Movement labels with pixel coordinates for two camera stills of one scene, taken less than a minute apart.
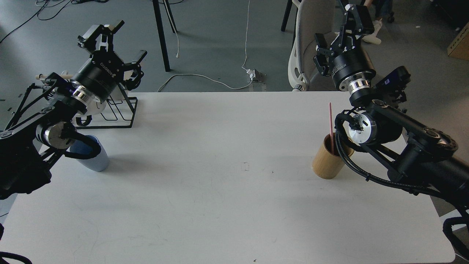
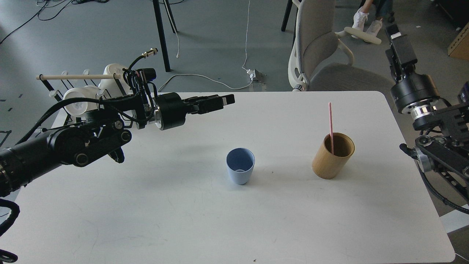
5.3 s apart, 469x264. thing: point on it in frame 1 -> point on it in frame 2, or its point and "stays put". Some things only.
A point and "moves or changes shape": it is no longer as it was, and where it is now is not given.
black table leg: x=160 y=28 stays put
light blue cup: x=99 y=163 moves or changes shape
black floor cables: x=38 y=11 stays put
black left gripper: x=100 y=75 -> x=171 y=110
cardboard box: x=459 y=48 stays put
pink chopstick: x=331 y=128 stays put
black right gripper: x=354 y=70 -> x=415 y=94
